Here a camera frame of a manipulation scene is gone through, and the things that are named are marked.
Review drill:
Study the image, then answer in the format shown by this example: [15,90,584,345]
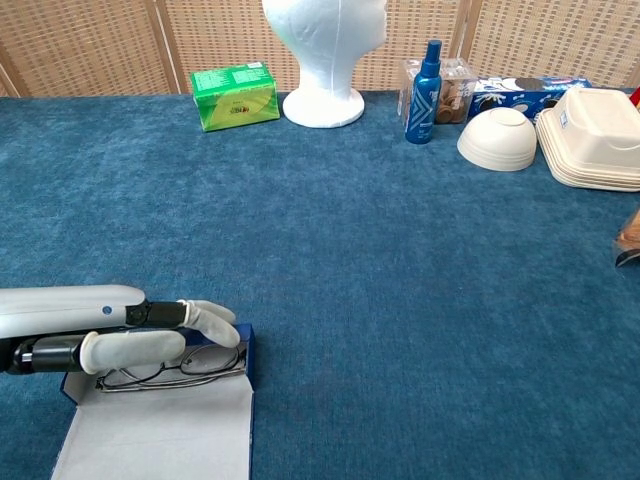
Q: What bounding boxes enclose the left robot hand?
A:
[0,284,241,375]

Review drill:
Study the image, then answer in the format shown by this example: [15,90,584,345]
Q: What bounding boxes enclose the thin-framed eyeglasses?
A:
[95,344,249,394]

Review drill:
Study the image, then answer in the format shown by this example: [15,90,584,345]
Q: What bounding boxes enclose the blue glasses case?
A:
[49,323,257,480]

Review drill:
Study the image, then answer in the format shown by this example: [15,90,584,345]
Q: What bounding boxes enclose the wicker folding screen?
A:
[0,0,640,99]

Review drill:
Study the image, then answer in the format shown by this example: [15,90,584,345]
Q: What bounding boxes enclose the green cardboard box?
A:
[190,61,281,133]

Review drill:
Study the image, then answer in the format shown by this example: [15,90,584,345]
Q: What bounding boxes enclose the blue table cloth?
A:
[0,89,640,480]

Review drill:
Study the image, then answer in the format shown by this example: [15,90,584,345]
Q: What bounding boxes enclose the white foam mannequin head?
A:
[261,0,389,129]

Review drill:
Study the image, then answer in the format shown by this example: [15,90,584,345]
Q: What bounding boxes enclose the blue spray bottle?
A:
[404,39,444,146]

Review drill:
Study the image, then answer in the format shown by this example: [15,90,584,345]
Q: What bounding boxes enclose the clear plastic biscuit box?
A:
[397,57,479,126]

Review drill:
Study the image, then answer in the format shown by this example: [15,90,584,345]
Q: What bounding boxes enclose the cream upturned bowl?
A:
[456,107,538,173]

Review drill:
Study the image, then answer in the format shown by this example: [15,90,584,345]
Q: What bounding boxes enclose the blue cookie box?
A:
[469,75,593,121]

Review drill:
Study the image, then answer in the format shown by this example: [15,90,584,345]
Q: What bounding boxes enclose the cream lunch box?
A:
[535,87,640,193]

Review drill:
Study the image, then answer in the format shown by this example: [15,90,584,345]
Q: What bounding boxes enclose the bread in clear bag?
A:
[612,208,640,269]

